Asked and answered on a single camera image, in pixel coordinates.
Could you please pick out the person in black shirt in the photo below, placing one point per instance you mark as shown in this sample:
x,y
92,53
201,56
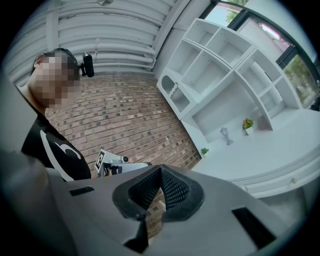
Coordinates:
x,y
57,155

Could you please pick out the small grey lantern ornament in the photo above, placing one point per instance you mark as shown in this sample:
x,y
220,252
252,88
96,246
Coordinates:
x,y
226,136

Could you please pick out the white desk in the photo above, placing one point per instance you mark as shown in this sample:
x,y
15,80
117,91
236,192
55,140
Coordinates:
x,y
262,155

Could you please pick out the white shelf unit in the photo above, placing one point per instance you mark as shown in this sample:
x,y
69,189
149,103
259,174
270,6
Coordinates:
x,y
225,75

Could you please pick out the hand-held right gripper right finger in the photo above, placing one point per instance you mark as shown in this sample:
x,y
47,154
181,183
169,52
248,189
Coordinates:
x,y
212,225

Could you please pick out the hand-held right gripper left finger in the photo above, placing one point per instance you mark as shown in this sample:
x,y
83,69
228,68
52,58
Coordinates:
x,y
100,212

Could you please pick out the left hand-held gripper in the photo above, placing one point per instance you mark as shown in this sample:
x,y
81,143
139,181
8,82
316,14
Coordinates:
x,y
112,163

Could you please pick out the black head-mounted camera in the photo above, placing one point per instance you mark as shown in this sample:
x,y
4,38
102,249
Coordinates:
x,y
88,65

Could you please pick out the person's head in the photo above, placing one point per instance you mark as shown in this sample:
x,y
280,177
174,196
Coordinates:
x,y
55,80

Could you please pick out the ribbed grey vase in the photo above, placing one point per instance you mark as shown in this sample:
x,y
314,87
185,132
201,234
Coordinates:
x,y
176,94

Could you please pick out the small green potted plant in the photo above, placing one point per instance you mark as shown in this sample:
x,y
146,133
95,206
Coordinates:
x,y
204,151

